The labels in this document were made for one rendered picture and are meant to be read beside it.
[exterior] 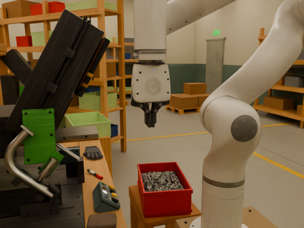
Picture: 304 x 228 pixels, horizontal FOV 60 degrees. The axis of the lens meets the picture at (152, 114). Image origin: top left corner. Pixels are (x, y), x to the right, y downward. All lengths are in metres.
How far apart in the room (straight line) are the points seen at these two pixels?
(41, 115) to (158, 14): 0.64
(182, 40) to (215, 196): 10.58
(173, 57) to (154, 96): 10.35
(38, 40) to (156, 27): 4.05
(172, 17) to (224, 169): 0.44
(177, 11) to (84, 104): 3.34
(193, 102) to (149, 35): 6.62
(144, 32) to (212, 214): 0.53
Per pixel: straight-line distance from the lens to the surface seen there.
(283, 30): 0.79
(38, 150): 1.11
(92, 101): 3.91
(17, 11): 5.12
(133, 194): 1.37
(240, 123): 0.65
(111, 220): 0.97
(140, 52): 0.67
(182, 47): 11.22
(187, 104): 7.14
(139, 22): 0.68
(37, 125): 1.11
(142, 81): 0.68
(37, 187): 1.09
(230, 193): 0.78
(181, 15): 0.78
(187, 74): 11.32
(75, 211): 1.10
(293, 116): 6.53
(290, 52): 0.77
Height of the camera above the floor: 1.46
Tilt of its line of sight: 12 degrees down
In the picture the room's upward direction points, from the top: straight up
